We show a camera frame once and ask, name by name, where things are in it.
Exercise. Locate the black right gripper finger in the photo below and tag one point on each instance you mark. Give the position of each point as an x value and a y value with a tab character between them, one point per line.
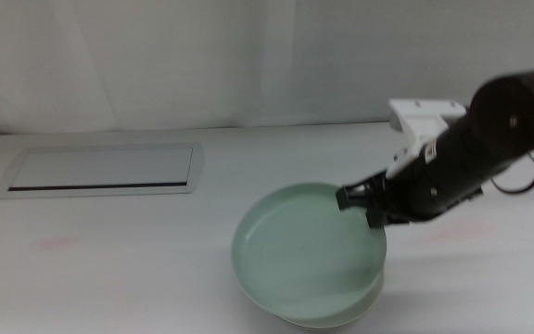
377	218
355	195

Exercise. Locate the green shallow plastic bowl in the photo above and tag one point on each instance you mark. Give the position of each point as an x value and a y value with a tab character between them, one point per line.
304	255

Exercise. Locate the white shallow plastic bowl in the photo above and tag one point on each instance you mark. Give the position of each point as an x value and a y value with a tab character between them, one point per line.
372	299

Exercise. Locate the white cloth backdrop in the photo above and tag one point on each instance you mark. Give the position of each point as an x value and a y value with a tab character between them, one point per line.
156	55

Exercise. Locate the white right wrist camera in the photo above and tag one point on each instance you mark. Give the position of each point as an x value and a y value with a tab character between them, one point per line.
424	120

